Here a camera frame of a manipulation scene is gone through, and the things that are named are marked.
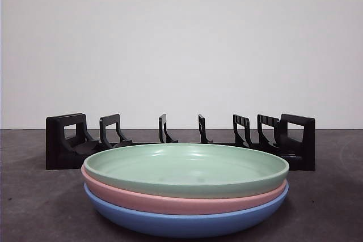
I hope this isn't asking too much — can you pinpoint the green round plate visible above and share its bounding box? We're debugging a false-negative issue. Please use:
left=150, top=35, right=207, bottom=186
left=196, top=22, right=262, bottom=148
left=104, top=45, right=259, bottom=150
left=82, top=143, right=290, bottom=200

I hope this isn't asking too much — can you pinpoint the pink round plate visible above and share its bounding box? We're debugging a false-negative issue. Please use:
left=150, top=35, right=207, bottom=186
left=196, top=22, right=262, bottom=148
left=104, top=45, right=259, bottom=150
left=80, top=164, right=288, bottom=216

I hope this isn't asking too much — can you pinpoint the blue round plate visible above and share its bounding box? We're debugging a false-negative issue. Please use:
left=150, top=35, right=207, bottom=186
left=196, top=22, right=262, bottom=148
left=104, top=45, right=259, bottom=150
left=83, top=182, right=290, bottom=239

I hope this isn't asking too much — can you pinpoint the black plastic dish rack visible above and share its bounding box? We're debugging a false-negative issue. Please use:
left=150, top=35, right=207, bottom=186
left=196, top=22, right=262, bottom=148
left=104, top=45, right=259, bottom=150
left=45, top=113, right=316, bottom=172

